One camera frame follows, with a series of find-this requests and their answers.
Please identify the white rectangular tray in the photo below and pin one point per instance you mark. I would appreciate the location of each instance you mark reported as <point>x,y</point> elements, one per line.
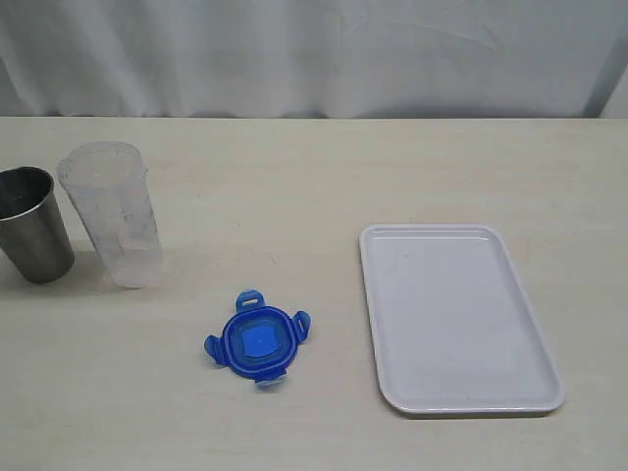
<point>453,330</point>

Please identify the tall translucent plastic container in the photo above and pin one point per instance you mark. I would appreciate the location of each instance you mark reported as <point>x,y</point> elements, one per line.
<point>106,182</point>

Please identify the white backdrop curtain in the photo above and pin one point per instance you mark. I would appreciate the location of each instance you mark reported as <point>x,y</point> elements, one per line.
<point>311,59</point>

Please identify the stainless steel cup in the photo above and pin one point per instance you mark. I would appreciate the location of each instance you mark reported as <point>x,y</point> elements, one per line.
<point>33,234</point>

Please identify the blue plastic snap lid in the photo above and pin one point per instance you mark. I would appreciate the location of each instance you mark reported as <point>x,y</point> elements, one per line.
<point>260,341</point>

